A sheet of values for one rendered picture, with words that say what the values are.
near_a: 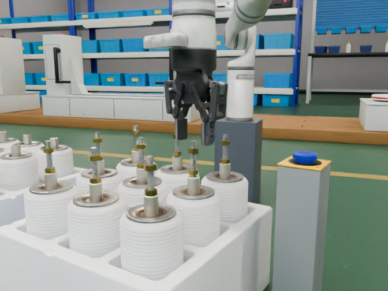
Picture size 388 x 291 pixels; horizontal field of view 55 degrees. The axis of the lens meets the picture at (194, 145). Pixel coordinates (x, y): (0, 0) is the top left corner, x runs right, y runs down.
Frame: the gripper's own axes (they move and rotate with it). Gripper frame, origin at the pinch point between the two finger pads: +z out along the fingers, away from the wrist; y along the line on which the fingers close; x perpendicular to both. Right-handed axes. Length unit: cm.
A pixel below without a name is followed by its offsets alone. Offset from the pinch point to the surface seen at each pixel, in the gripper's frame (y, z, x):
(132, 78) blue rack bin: 477, -2, -277
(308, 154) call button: -15.2, 2.6, -11.3
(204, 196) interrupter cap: -3.1, 10.2, 0.3
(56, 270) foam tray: 7.0, 20.1, 22.7
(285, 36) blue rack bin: 270, -59, -395
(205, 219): -4.6, 13.7, 1.3
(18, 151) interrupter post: 51, 9, 15
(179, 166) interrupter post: 13.7, 9.5, -7.5
